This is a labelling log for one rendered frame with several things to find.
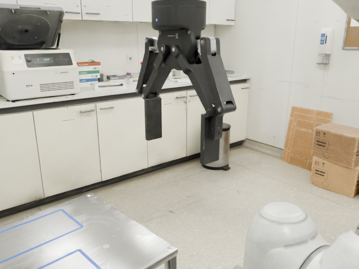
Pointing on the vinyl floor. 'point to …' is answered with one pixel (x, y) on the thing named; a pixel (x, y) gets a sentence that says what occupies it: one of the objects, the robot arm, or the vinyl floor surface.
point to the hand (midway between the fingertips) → (178, 142)
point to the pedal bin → (224, 145)
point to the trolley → (82, 239)
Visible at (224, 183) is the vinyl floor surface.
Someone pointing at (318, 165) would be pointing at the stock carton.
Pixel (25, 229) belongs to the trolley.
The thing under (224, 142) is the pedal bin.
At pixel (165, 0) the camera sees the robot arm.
